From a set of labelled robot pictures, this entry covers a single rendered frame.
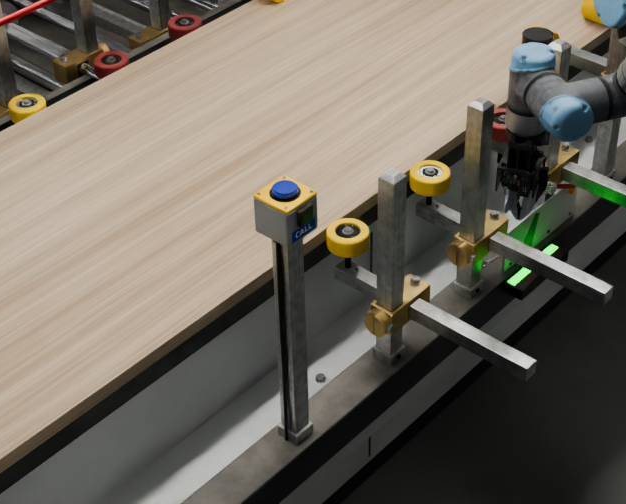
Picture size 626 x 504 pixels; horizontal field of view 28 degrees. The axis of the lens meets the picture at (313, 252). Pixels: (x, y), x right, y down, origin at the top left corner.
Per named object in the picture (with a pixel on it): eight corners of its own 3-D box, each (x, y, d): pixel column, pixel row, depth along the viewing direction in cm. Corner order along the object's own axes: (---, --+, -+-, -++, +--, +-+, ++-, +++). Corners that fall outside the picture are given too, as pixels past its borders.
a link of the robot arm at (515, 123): (512, 91, 222) (558, 99, 219) (510, 113, 225) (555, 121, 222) (501, 112, 216) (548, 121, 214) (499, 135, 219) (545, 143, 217)
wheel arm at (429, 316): (535, 375, 219) (537, 357, 216) (524, 386, 217) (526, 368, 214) (345, 273, 242) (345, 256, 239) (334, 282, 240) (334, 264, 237)
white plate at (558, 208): (574, 214, 269) (580, 176, 262) (505, 273, 254) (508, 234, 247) (572, 213, 269) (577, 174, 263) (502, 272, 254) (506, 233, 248)
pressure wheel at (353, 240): (365, 261, 242) (366, 213, 235) (372, 287, 236) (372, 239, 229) (324, 265, 242) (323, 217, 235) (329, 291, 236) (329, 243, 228)
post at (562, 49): (548, 241, 266) (572, 41, 236) (539, 249, 264) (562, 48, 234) (534, 235, 268) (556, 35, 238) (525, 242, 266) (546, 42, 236)
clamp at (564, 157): (577, 169, 261) (580, 149, 258) (541, 199, 253) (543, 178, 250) (554, 160, 264) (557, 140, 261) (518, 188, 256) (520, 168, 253)
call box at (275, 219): (319, 231, 193) (318, 190, 188) (288, 253, 189) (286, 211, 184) (285, 214, 197) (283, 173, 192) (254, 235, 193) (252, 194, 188)
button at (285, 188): (304, 195, 189) (303, 185, 188) (286, 207, 186) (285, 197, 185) (284, 185, 191) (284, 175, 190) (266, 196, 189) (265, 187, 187)
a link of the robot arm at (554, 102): (618, 96, 202) (585, 63, 210) (555, 109, 200) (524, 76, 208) (611, 136, 207) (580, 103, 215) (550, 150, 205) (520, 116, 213)
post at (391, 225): (401, 378, 239) (407, 171, 210) (389, 387, 237) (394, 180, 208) (386, 369, 241) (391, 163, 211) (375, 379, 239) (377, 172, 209)
